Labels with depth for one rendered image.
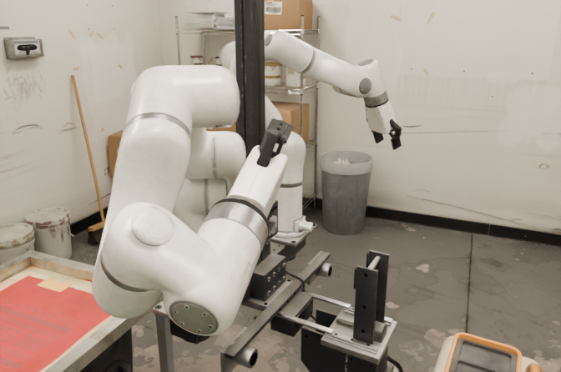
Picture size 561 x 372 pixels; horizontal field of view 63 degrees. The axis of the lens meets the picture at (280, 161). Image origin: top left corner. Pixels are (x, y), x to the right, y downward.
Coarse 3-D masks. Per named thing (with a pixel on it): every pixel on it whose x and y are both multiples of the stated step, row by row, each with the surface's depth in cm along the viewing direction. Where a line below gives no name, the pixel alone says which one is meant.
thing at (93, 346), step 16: (32, 256) 158; (48, 256) 158; (0, 272) 148; (16, 272) 153; (64, 272) 152; (80, 272) 149; (112, 320) 123; (128, 320) 125; (96, 336) 117; (112, 336) 120; (80, 352) 111; (96, 352) 115; (48, 368) 106; (64, 368) 106; (80, 368) 110
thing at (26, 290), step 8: (24, 280) 149; (32, 280) 149; (40, 280) 149; (8, 288) 145; (16, 288) 145; (24, 288) 145; (32, 288) 145; (40, 288) 145; (72, 288) 145; (0, 296) 141; (8, 296) 141; (16, 296) 141; (24, 296) 141; (32, 296) 141; (40, 296) 141; (48, 296) 141; (56, 296) 141; (32, 304) 136; (40, 304) 136; (48, 304) 136
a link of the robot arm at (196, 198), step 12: (192, 180) 96; (204, 180) 96; (216, 180) 96; (180, 192) 95; (192, 192) 95; (204, 192) 95; (216, 192) 95; (180, 204) 95; (192, 204) 96; (204, 204) 96; (180, 216) 96; (192, 216) 97; (204, 216) 101; (192, 228) 97
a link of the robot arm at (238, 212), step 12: (216, 204) 53; (228, 204) 52; (240, 204) 52; (216, 216) 51; (228, 216) 50; (240, 216) 51; (252, 216) 51; (252, 228) 50; (264, 228) 52; (264, 240) 52
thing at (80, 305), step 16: (64, 304) 136; (80, 304) 136; (96, 304) 136; (80, 320) 129; (96, 320) 129; (64, 336) 122; (80, 336) 122; (48, 352) 116; (0, 368) 111; (32, 368) 111
